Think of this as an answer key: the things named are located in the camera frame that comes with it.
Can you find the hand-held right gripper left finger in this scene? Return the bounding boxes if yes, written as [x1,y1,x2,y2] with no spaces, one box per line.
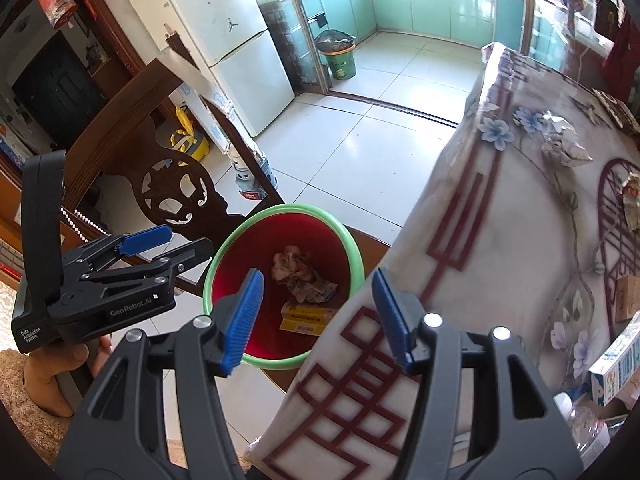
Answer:
[55,269,265,480]

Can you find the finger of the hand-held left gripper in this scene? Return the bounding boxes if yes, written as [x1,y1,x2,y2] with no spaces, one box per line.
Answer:
[62,225,173,281]
[85,237,215,291]

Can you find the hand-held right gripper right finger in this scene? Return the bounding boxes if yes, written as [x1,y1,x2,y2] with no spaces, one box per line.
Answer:
[372,267,583,480]

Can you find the red bin with green rim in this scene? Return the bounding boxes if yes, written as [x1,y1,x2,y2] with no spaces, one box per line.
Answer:
[202,202,366,372]

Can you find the clear plastic bottle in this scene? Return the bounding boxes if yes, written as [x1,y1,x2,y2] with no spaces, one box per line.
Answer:
[554,392,612,461]

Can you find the person's left hand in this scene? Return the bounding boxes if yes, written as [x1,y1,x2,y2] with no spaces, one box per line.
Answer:
[24,335,113,417]

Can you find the flat yellow box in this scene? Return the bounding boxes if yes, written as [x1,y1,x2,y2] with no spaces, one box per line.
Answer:
[280,301,338,333]

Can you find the crumpled brown paper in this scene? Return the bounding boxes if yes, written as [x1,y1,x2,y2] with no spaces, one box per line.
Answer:
[271,246,337,305]

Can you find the yellow plastic toy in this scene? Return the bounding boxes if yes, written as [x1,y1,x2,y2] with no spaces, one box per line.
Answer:
[167,105,211,161]

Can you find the carved dark wooden chair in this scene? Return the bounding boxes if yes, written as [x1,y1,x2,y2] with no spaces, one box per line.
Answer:
[62,32,393,396]

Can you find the white plastic jug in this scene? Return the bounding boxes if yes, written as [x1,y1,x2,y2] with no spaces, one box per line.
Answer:
[230,142,263,188]

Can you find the floral tablecloth with red lines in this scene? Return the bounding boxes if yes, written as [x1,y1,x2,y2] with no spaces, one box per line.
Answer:
[242,42,640,480]

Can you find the black television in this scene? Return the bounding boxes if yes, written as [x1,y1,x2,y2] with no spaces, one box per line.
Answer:
[12,30,106,151]

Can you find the white refrigerator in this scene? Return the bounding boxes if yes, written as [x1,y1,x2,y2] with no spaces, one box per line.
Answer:
[150,0,296,137]

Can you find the white and blue carton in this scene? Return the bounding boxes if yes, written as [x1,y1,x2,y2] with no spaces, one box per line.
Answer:
[589,310,640,407]

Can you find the small brown cardboard box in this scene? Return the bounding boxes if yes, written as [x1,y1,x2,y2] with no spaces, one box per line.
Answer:
[615,275,640,323]

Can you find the red printed box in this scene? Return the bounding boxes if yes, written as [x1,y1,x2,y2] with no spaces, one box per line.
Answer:
[37,0,78,28]

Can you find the crumpled clear plastic wrapper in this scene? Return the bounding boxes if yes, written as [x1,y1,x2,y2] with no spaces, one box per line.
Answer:
[541,112,593,167]

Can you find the green kitchen waste bin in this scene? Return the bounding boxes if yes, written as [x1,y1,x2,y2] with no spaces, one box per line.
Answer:
[315,30,357,81]

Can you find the crumpled tan paper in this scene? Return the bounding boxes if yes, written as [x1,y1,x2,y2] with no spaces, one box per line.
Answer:
[622,170,640,233]

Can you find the printed paper packet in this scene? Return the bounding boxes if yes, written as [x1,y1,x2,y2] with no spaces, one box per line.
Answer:
[594,89,640,136]

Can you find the teal kitchen cabinets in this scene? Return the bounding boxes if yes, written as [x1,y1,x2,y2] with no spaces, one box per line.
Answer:
[297,0,526,48]

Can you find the red hanging cloth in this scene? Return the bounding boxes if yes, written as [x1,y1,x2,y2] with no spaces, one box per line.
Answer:
[602,10,640,101]

